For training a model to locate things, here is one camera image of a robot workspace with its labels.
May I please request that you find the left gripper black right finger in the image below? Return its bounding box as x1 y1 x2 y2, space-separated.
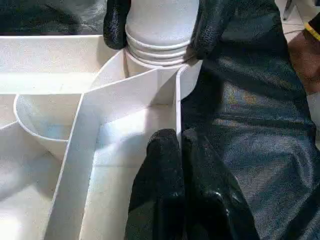
181 129 261 240

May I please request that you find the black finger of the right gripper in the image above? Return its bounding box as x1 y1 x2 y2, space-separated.
185 0 237 61
103 0 133 50

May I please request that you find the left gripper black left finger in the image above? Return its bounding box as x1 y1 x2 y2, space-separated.
123 128 186 240

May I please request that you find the white plastic table leg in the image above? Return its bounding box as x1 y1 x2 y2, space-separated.
124 0 201 70

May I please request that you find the white plastic table top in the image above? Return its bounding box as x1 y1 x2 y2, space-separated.
0 34 203 240

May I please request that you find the black mat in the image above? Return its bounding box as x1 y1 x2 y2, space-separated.
0 0 320 240

